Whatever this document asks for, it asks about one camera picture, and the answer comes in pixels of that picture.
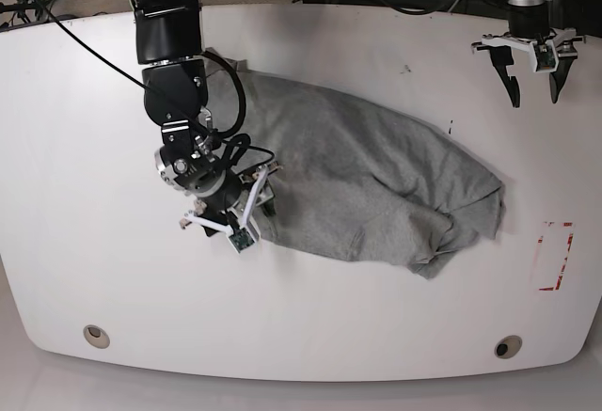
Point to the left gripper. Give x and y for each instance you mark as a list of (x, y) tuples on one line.
[(501, 48)]

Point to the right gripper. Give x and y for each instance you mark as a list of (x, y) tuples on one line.
[(224, 201)]

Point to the grey T-shirt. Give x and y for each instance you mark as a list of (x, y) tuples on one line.
[(360, 182)]

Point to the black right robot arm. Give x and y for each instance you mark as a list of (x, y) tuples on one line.
[(169, 48)]

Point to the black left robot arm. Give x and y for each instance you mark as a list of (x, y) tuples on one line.
[(528, 19)]

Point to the red tape marking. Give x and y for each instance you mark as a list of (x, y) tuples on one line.
[(551, 256)]

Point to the left table grommet hole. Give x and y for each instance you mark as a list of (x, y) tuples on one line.
[(96, 336)]

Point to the table grommet hole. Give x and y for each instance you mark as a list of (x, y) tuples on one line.
[(508, 347), (96, 336)]

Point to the right table grommet hole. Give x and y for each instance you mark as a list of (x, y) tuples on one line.
[(508, 347)]

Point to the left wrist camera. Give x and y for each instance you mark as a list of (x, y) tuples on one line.
[(546, 58)]

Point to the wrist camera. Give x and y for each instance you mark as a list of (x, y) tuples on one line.
[(243, 238), (546, 58)]

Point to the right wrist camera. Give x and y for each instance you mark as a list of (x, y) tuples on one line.
[(243, 238)]

